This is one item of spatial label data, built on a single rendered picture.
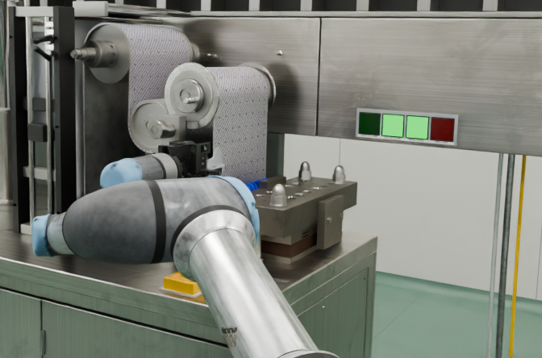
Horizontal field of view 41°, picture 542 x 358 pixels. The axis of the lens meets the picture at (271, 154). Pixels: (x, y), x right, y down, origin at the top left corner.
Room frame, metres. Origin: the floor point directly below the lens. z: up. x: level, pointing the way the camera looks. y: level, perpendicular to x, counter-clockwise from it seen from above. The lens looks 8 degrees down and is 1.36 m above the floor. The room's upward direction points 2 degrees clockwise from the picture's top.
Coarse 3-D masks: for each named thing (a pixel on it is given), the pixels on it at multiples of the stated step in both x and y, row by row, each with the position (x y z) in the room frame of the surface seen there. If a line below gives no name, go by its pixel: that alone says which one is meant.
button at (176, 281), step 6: (168, 276) 1.34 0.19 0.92; (174, 276) 1.34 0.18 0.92; (180, 276) 1.34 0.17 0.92; (168, 282) 1.33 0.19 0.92; (174, 282) 1.32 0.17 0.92; (180, 282) 1.31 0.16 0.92; (186, 282) 1.31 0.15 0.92; (192, 282) 1.31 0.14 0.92; (168, 288) 1.33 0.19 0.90; (174, 288) 1.32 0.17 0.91; (180, 288) 1.31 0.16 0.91; (186, 288) 1.31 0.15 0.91; (192, 288) 1.30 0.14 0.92; (198, 288) 1.32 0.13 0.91; (192, 294) 1.30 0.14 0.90
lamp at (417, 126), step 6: (408, 120) 1.72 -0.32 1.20; (414, 120) 1.71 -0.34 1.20; (420, 120) 1.70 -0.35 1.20; (426, 120) 1.70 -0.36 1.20; (408, 126) 1.72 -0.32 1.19; (414, 126) 1.71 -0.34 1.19; (420, 126) 1.70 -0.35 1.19; (426, 126) 1.70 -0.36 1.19; (408, 132) 1.72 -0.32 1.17; (414, 132) 1.71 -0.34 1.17; (420, 132) 1.70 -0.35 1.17; (426, 132) 1.70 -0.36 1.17; (420, 138) 1.70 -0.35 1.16; (426, 138) 1.70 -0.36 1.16
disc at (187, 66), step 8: (184, 64) 1.63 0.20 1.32; (192, 64) 1.62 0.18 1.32; (176, 72) 1.64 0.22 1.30; (200, 72) 1.61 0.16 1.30; (208, 72) 1.60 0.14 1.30; (168, 80) 1.65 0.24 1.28; (208, 80) 1.60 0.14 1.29; (168, 88) 1.65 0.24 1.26; (216, 88) 1.59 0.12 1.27; (168, 96) 1.65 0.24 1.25; (216, 96) 1.59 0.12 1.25; (168, 104) 1.65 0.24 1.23; (216, 104) 1.59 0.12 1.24; (208, 112) 1.60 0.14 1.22; (216, 112) 1.59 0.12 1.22; (200, 120) 1.61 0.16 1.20; (208, 120) 1.60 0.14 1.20; (192, 128) 1.62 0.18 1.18
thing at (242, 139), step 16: (224, 128) 1.63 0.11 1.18; (240, 128) 1.69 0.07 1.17; (256, 128) 1.76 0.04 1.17; (224, 144) 1.63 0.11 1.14; (240, 144) 1.69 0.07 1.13; (256, 144) 1.76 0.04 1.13; (224, 160) 1.63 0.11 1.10; (240, 160) 1.70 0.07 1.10; (256, 160) 1.76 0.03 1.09; (224, 176) 1.63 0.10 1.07; (240, 176) 1.70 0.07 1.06; (256, 176) 1.76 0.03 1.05
